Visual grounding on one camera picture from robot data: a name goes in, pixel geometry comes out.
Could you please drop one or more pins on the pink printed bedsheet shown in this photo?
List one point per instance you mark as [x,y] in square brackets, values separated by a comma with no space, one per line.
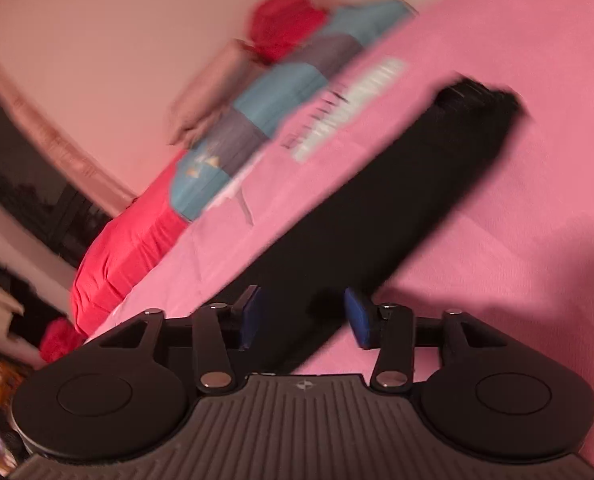
[517,250]

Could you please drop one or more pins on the red mattress cover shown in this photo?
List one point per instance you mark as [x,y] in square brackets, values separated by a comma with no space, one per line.
[129,246]

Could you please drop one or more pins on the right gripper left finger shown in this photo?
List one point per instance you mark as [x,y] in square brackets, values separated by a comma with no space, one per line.
[204,348]

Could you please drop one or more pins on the black pants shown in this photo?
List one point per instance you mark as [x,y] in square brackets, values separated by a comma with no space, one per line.
[359,235]

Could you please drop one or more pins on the folded red blanket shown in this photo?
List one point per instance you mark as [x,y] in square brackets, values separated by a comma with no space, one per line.
[278,27]

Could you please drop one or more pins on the pink curtain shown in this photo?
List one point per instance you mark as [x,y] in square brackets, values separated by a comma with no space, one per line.
[81,170]

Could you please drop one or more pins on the folded beige blanket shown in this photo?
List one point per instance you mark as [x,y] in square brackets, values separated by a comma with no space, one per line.
[208,94]

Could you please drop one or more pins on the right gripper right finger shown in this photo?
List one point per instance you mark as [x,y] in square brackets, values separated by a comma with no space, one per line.
[396,332]

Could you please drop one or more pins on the dark window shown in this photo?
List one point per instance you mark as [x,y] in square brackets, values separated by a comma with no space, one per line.
[42,200]

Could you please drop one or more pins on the teal grey striped pillow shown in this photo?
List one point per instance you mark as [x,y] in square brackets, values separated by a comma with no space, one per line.
[256,114]

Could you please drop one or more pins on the red cloth pile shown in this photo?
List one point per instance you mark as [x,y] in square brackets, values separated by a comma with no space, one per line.
[59,339]

